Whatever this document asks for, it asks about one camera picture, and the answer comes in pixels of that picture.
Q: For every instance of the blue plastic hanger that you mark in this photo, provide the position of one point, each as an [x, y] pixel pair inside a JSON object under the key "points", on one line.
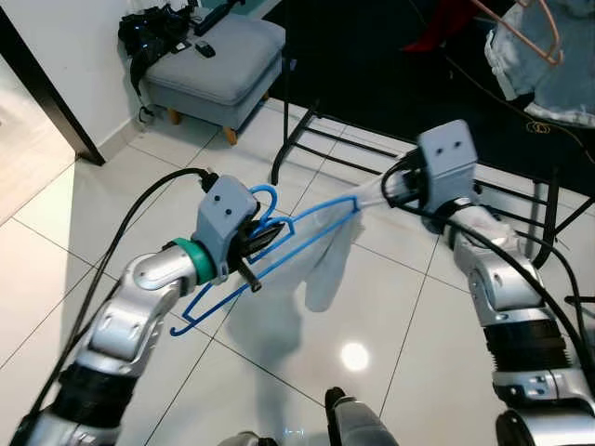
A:
{"points": [[325, 208]]}

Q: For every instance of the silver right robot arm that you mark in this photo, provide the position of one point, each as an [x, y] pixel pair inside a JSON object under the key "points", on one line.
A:
{"points": [[502, 297]]}

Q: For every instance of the rose gold metal hanger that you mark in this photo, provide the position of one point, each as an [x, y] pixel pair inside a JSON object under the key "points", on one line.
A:
{"points": [[516, 29]]}

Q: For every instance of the black metal clothes rack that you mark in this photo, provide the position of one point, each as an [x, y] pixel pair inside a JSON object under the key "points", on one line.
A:
{"points": [[284, 139]]}

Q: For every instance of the black rug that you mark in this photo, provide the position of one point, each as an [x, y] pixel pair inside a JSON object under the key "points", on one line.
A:
{"points": [[372, 56]]}

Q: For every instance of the red cloth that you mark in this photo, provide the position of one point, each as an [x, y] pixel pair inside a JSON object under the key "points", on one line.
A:
{"points": [[437, 23]]}

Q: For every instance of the grey ottoman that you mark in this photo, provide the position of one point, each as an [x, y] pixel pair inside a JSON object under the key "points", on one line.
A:
{"points": [[223, 65]]}

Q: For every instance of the light denim garment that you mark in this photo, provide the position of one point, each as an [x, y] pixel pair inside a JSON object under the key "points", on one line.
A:
{"points": [[548, 84]]}

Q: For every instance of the robot left leg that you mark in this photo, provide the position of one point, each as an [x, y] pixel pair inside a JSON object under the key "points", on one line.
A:
{"points": [[251, 439]]}

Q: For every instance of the robot leg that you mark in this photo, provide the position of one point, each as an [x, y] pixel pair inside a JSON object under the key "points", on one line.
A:
{"points": [[358, 423], [251, 439]]}

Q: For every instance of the small black remote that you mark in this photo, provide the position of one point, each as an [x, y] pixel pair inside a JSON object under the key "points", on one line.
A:
{"points": [[205, 49]]}

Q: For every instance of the robot right leg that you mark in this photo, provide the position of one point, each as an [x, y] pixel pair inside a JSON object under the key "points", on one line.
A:
{"points": [[358, 423]]}

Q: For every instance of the black metal stand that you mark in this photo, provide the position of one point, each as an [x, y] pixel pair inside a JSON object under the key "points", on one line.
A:
{"points": [[578, 301]]}

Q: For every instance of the black tripod stick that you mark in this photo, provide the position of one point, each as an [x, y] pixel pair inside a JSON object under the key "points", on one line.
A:
{"points": [[218, 14]]}

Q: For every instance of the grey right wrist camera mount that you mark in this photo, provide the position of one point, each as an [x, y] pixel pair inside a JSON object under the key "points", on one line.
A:
{"points": [[446, 158]]}

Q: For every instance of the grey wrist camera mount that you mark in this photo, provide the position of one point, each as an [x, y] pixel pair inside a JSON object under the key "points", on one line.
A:
{"points": [[446, 158], [223, 214]]}

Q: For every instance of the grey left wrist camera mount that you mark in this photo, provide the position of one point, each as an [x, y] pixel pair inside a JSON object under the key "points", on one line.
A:
{"points": [[223, 214]]}

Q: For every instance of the black door frame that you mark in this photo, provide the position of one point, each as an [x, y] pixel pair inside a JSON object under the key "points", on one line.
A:
{"points": [[51, 88]]}

